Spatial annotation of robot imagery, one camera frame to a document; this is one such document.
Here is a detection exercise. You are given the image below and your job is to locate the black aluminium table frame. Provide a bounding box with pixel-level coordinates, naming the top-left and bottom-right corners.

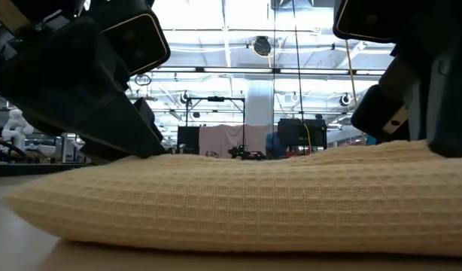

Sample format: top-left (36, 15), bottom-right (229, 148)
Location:
top-left (0, 161), bottom-right (91, 178)

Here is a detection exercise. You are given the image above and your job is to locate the short yellow cable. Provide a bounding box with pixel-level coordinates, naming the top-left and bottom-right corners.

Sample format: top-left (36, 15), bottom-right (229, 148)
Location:
top-left (303, 122), bottom-right (314, 155)

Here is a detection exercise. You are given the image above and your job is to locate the long yellow cable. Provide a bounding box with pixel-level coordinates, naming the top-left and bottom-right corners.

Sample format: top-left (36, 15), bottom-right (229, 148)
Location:
top-left (343, 39), bottom-right (367, 146)

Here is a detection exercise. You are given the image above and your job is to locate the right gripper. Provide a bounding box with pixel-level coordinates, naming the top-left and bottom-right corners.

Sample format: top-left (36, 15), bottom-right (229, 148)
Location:
top-left (396, 0), bottom-right (462, 158)

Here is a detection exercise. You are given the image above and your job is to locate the thick black cable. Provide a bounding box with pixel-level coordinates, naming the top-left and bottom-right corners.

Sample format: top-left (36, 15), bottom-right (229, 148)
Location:
top-left (292, 0), bottom-right (308, 151)

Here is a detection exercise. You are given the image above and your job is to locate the yellow waffle-weave towel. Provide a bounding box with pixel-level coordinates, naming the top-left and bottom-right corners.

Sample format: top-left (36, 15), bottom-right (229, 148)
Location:
top-left (3, 139), bottom-right (462, 259)

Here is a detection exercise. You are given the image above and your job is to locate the thin black cable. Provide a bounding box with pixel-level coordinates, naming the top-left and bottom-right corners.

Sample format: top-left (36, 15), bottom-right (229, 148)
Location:
top-left (270, 0), bottom-right (277, 132)

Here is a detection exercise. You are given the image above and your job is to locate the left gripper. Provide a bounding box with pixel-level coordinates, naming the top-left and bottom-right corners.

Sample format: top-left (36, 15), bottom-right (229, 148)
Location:
top-left (0, 0), bottom-right (166, 159)

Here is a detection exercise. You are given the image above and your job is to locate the black stand frame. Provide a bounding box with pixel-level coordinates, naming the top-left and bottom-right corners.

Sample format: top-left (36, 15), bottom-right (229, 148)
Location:
top-left (184, 96), bottom-right (247, 151)

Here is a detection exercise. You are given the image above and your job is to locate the small black robot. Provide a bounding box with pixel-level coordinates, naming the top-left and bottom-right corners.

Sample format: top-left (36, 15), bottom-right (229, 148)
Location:
top-left (227, 145), bottom-right (266, 161)

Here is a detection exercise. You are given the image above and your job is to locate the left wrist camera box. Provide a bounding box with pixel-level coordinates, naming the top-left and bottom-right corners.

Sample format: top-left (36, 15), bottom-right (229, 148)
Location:
top-left (86, 0), bottom-right (172, 77)

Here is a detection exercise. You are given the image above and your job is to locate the person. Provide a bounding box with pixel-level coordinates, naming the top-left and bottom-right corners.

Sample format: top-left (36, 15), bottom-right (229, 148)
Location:
top-left (265, 131), bottom-right (288, 159)

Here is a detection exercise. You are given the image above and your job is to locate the white robot figure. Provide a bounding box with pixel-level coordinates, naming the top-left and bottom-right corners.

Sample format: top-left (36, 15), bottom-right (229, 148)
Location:
top-left (1, 108), bottom-right (35, 151)

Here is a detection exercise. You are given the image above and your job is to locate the pink cloth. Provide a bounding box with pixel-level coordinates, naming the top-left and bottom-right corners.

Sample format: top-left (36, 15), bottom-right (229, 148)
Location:
top-left (199, 123), bottom-right (272, 157)

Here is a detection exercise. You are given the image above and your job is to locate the black monitor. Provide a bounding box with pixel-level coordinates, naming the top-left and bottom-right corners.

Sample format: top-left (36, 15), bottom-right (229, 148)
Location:
top-left (278, 117), bottom-right (329, 148)
top-left (177, 126), bottom-right (201, 154)

